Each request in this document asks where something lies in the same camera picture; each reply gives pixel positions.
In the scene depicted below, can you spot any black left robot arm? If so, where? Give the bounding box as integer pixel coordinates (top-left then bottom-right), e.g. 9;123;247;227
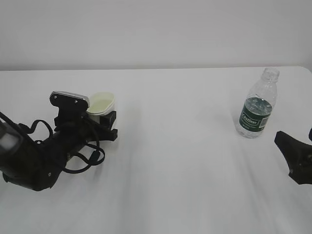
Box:
0;111;117;191

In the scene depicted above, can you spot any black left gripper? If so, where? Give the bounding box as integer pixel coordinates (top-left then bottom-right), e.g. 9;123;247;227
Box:
52;111;118;156

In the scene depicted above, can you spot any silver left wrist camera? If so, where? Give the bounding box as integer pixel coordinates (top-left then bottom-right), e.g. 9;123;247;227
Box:
50;91;90;123

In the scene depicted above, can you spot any clear green-label water bottle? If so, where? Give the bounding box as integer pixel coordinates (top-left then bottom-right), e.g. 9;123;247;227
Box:
235;67;280;138

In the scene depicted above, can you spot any white paper cup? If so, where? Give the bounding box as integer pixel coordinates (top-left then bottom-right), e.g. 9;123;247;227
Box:
87;92;115;123

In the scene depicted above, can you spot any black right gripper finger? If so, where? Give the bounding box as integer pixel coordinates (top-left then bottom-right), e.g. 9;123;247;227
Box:
274;131;312;185

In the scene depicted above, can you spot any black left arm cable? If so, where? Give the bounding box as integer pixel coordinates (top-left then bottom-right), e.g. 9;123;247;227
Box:
18;117;106;174

